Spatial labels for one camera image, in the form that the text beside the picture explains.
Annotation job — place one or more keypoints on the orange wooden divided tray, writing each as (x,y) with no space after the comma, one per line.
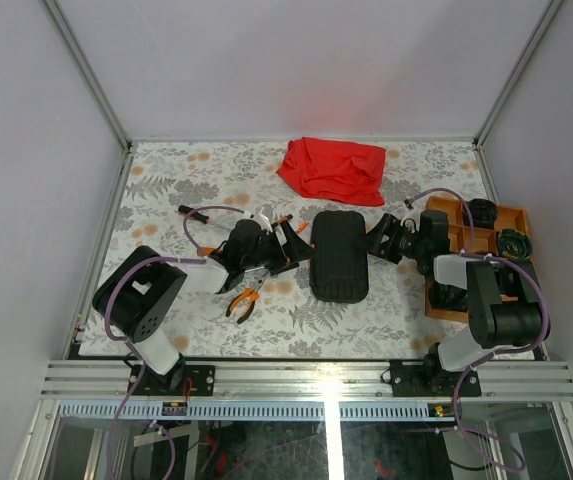
(481,235)

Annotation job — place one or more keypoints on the black plastic tool case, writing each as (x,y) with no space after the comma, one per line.
(339,270)

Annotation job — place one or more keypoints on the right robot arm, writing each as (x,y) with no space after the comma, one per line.
(507,313)

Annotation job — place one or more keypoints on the black orange large screwdriver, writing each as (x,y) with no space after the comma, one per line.
(195,214)

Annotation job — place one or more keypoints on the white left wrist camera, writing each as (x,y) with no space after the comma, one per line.
(263,216)

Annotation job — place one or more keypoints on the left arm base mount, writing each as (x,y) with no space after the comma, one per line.
(187,380)

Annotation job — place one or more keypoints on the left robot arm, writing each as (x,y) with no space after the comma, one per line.
(135,299)

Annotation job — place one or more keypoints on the small orange black screwdriver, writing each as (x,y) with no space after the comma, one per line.
(283,219)

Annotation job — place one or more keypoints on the floral patterned table mat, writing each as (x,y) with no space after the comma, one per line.
(288,321)

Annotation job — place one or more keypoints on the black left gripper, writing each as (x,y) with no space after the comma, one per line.
(295,248)

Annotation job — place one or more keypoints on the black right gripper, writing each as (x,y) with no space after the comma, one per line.
(374,237)

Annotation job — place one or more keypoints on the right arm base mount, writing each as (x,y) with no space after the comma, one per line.
(413,379)

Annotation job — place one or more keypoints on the orange handled pliers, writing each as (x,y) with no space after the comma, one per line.
(248,298)

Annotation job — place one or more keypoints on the red cloth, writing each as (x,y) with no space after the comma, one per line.
(345,172)

